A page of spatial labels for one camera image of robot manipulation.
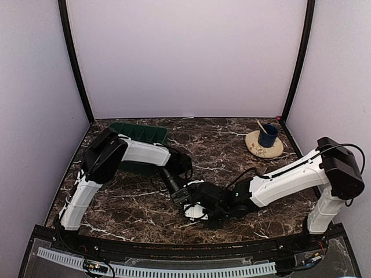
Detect blue speckled mug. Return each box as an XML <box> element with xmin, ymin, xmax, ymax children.
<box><xmin>258</xmin><ymin>124</ymin><xmax>278</xmax><ymax>148</ymax></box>

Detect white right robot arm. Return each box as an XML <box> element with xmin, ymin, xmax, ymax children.
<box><xmin>184</xmin><ymin>137</ymin><xmax>365</xmax><ymax>251</ymax></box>

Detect wooden spoon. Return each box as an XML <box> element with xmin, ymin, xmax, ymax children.
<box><xmin>257</xmin><ymin>120</ymin><xmax>268</xmax><ymax>134</ymax></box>

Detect black frame post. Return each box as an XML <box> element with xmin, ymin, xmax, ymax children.
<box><xmin>280</xmin><ymin>0</ymin><xmax>316</xmax><ymax>126</ymax></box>
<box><xmin>57</xmin><ymin>0</ymin><xmax>95</xmax><ymax>125</ymax></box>

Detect black front rail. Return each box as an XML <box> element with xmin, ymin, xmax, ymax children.
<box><xmin>66</xmin><ymin>234</ymin><xmax>304</xmax><ymax>258</ymax></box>

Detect left black frame post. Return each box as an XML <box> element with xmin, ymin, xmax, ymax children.
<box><xmin>57</xmin><ymin>0</ymin><xmax>95</xmax><ymax>125</ymax></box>

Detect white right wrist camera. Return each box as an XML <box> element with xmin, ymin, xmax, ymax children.
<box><xmin>183</xmin><ymin>203</ymin><xmax>209</xmax><ymax>221</ymax></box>

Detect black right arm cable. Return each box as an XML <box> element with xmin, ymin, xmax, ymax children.
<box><xmin>225</xmin><ymin>143</ymin><xmax>366</xmax><ymax>207</ymax></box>

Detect right black frame post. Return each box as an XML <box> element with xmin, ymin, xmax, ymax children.
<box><xmin>280</xmin><ymin>0</ymin><xmax>316</xmax><ymax>126</ymax></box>

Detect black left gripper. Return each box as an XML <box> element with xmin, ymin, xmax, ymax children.
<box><xmin>157</xmin><ymin>166</ymin><xmax>192</xmax><ymax>208</ymax></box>

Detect white slotted cable duct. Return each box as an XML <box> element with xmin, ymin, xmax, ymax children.
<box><xmin>36</xmin><ymin>247</ymin><xmax>277</xmax><ymax>277</ymax></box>

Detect cream floral plate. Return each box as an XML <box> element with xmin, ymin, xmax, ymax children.
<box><xmin>245</xmin><ymin>130</ymin><xmax>284</xmax><ymax>159</ymax></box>

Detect green plastic divider tray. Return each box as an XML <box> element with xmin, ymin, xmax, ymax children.
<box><xmin>108</xmin><ymin>122</ymin><xmax>169</xmax><ymax>176</ymax></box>

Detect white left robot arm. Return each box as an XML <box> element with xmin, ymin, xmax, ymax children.
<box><xmin>54</xmin><ymin>127</ymin><xmax>193</xmax><ymax>253</ymax></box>

